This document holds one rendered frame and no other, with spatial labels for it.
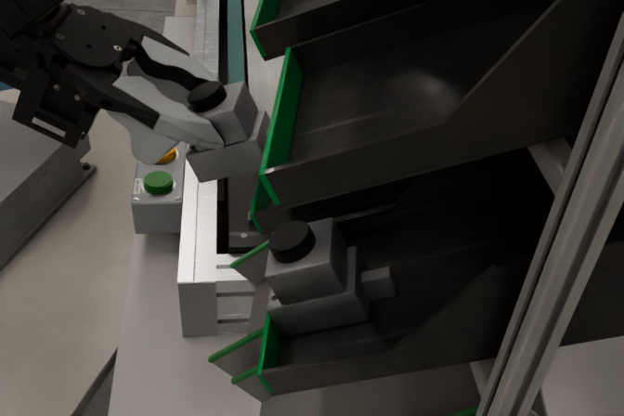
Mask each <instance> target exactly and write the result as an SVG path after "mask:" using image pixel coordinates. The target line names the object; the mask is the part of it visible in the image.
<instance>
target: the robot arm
mask: <svg viewBox="0 0 624 416"><path fill-rule="evenodd" d="M63 1H64V0H0V91H3V90H8V89H13V88H16V89H18V90H19V91H20V93H19V98H18V101H17V104H16V108H15V110H14V113H13V116H12V120H14V121H16V122H18V123H20V124H24V125H26V126H28V127H30V128H31V129H33V130H35V131H37V132H39V133H41V134H44V135H46V136H48V137H51V138H53V139H55V140H57V141H58V142H60V143H62V144H65V145H67V146H69V147H71V148H73V149H76V147H77V145H78V143H79V140H80V139H81V140H84V139H85V137H86V135H87V134H88V132H89V130H90V129H91V127H92V125H93V122H94V121H95V119H96V116H97V115H98V113H99V111H100V110H101V109H103V110H106V112H107V113H108V114H109V116H110V117H111V118H112V119H113V120H115V121H116V122H118V123H119V124H121V125H122V126H124V127H125V128H126V129H127V131H128V132H129V135H130V142H131V151H132V154H133V155H134V157H135V158H136V159H138V160H139V161H140V162H142V163H145V164H155V163H157V162H158V161H159V160H160V159H161V158H162V157H163V156H165V155H166V154H167V153H168V152H169V151H170V150H171V149H173V148H174V147H175V146H176V145H177V144H178V143H179V142H181V141H183V142H186V143H189V144H191V145H194V146H198V147H203V148H207V149H214V150H221V149H222V148H224V146H225V144H226V142H225V140H224V139H223V138H222V137H221V136H220V134H219V133H218V131H217V130H216V128H215V126H214V125H213V123H212V122H211V121H210V120H209V119H206V118H203V117H201V116H199V115H197V114H195V113H193V112H192V111H190V110H189V109H188V107H189V103H188V96H189V93H190V92H191V91H192V90H193V89H194V88H195V87H197V86H198V85H201V84H204V83H206V82H210V81H217V82H219V81H218V80H217V79H216V78H215V77H214V76H213V75H212V74H211V73H210V72H209V71H208V70H207V69H206V68H205V67H203V66H202V65H201V64H200V62H198V61H197V60H195V59H194V58H192V57H191V56H190V55H189V53H188V52H187V51H185V50H184V49H182V48H181V47H179V46H178V45H176V44H174V43H173V42H171V41H170V40H168V39H167V38H165V37H164V36H163V35H161V34H159V33H158V32H155V31H154V30H152V29H151V28H149V27H147V26H144V25H142V24H140V23H137V22H134V21H131V20H129V19H123V18H120V17H118V16H116V15H114V14H112V13H110V12H108V13H107V12H102V11H101V10H99V9H96V8H93V7H91V6H77V5H75V4H74V3H70V4H67V3H65V2H63ZM132 58H133V59H132ZM131 59H132V60H131ZM127 60H131V61H130V62H129V63H128V65H127V69H126V71H127V74H128V76H120V75H121V73H122V71H123V68H124V66H123V65H122V64H123V62H125V61H127ZM33 117H35V118H37V119H39V120H41V121H43V122H45V123H47V124H50V125H52V126H54V127H56V128H57V129H60V130H62V131H64V132H66V134H65V137H63V136H59V135H57V134H55V133H53V132H51V131H49V130H47V129H45V128H44V127H42V126H40V125H38V124H36V123H33Z"/></svg>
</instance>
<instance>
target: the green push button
mask: <svg viewBox="0 0 624 416"><path fill-rule="evenodd" d="M143 185H144V189H145V190H146V191H147V192H149V193H152V194H162V193H164V192H167V191H169V190H170V189H171V188H172V187H173V178H172V176H171V175H170V174H168V173H166V172H163V171H155V172H152V173H149V174H148V175H146V176H145V177H144V179H143Z"/></svg>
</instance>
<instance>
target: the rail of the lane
mask: <svg viewBox="0 0 624 416"><path fill-rule="evenodd" d="M193 58H194V59H195V60H197V61H198V62H200V64H201V65H202V66H203V67H205V68H206V69H207V70H208V71H209V72H210V73H211V74H212V75H213V76H214V77H215V78H216V79H217V80H218V81H219V82H220V0H197V8H196V22H195V35H194V49H193ZM224 209H225V192H224V178H221V179H216V180H213V181H208V182H203V183H201V182H199V180H198V178H197V177H196V176H195V174H194V172H193V170H192V169H191V167H190V165H189V163H188V161H187V159H186V171H185V184H184V198H183V211H182V225H181V238H180V252H179V266H178V279H177V287H178V296H179V306H180V316H181V326H182V335H183V337H202V336H218V319H217V302H216V282H215V276H216V255H217V254H219V210H224Z"/></svg>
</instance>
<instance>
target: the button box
mask: <svg viewBox="0 0 624 416"><path fill-rule="evenodd" d="M187 144H188V143H186V142H183V141H181V142H179V143H178V144H177V145H176V146H175V157H174V159H173V160H171V161H169V162H156V163H155V164H145V163H143V162H140V161H139V160H137V164H136V175H135V181H134V187H133V193H132V199H131V208H132V215H133V221H134V228H135V233H136V234H161V233H181V225H182V211H183V198H184V184H185V171H186V152H187ZM155 171H163V172H166V173H168V174H170V175H171V176H172V178H173V187H172V188H171V189H170V190H169V191H167V192H164V193H162V194H152V193H149V192H147V191H146V190H145V189H144V185H143V179H144V177H145V176H146V175H148V174H149V173H152V172H155Z"/></svg>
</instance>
